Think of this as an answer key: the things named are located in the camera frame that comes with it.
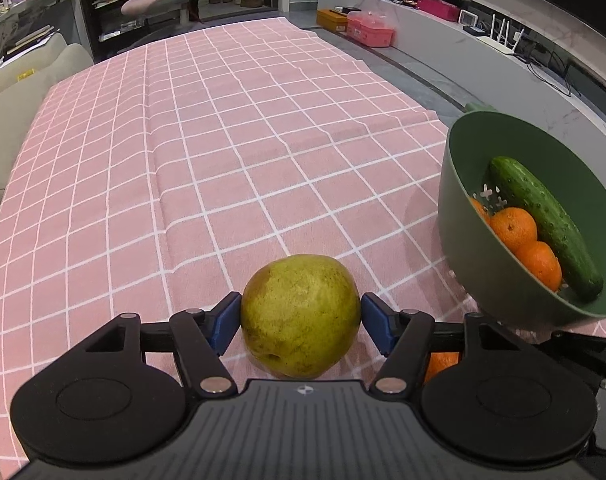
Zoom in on pink storage box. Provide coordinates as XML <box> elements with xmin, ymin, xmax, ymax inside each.
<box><xmin>346</xmin><ymin>11</ymin><xmax>395</xmax><ymax>48</ymax></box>

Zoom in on green cucumber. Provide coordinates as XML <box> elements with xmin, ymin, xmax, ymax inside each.
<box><xmin>488</xmin><ymin>156</ymin><xmax>603</xmax><ymax>301</ymax></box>

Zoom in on yellow storage box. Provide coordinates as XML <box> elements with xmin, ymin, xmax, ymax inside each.
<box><xmin>316</xmin><ymin>9</ymin><xmax>347</xmax><ymax>34</ymax></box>

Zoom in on beige sofa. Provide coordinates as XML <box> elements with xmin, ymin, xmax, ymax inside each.
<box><xmin>0</xmin><ymin>32</ymin><xmax>93</xmax><ymax>203</ymax></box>

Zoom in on magenta box on shelf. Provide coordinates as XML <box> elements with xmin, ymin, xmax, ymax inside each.
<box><xmin>418</xmin><ymin>0</ymin><xmax>460</xmax><ymax>23</ymax></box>

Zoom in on pink checkered tablecloth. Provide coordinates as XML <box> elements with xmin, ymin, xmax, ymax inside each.
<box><xmin>0</xmin><ymin>18</ymin><xmax>606</xmax><ymax>479</ymax></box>

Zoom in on cluttered desk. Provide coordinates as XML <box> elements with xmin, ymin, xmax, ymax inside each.
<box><xmin>0</xmin><ymin>0</ymin><xmax>66</xmax><ymax>58</ymax></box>

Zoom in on white wifi router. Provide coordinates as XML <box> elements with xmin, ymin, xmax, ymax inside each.
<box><xmin>478</xmin><ymin>14</ymin><xmax>525</xmax><ymax>56</ymax></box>

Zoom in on large orange mandarin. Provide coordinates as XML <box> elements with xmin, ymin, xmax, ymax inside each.
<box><xmin>489</xmin><ymin>207</ymin><xmax>537</xmax><ymax>254</ymax></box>

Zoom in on yellow-green pear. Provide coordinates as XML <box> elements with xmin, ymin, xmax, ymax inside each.
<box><xmin>240</xmin><ymin>255</ymin><xmax>361</xmax><ymax>379</ymax></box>

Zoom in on green colander bowl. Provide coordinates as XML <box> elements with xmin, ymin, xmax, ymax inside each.
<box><xmin>437</xmin><ymin>110</ymin><xmax>606</xmax><ymax>332</ymax></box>

